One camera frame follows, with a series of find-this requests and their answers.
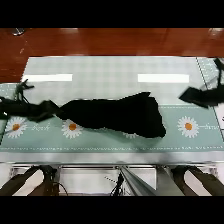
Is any black garment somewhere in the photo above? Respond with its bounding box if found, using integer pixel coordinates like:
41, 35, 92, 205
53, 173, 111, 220
55, 91, 167, 140

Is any black cable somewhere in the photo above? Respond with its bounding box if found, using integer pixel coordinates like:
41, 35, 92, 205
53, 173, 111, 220
105, 172, 127, 197

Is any silver frame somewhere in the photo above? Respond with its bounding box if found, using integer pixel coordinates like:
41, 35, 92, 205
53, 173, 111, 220
0, 161, 224, 197

